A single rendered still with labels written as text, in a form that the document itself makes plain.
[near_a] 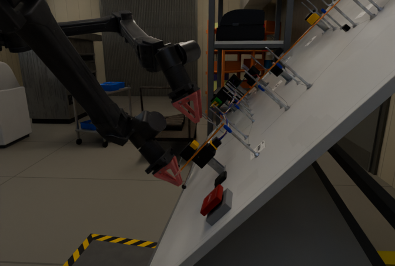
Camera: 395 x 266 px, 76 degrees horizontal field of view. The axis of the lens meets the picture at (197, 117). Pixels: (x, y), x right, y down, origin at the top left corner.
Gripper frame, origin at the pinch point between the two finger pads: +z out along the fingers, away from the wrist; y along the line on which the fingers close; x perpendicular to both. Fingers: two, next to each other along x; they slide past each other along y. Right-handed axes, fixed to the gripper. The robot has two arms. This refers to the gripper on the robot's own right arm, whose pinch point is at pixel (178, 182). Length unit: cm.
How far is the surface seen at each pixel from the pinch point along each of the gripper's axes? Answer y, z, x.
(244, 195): -23.5, 3.9, -19.3
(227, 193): -20.2, 3.1, -16.0
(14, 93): 289, -206, 252
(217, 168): 1.0, 3.6, -11.2
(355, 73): -18, -1, -47
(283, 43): 96, -8, -64
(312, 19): 32, -11, -64
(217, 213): -23.7, 3.8, -13.1
